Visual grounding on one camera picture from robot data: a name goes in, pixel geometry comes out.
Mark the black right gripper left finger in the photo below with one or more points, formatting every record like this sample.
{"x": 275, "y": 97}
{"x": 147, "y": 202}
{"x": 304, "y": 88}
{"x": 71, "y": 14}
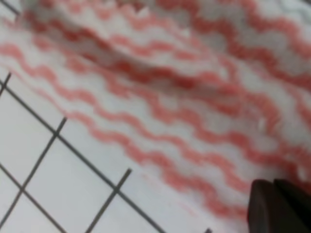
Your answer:
{"x": 268, "y": 211}

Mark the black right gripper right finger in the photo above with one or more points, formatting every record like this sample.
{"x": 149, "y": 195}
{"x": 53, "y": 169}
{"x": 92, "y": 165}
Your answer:
{"x": 298, "y": 199}

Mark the pink wavy striped towel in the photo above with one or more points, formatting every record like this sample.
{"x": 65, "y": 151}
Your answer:
{"x": 202, "y": 96}

